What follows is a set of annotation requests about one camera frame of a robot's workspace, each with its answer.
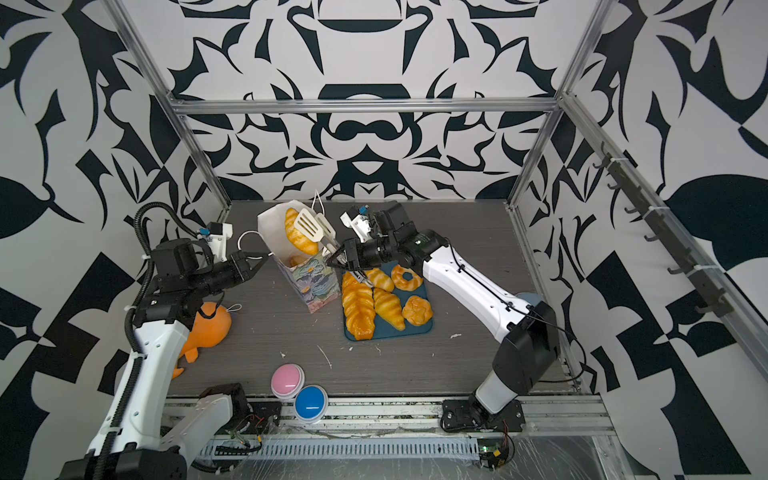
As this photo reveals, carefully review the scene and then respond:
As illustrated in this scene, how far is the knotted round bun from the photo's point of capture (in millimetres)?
888

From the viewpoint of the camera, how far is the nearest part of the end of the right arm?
556 millimetres

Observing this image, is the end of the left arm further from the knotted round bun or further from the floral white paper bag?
the knotted round bun
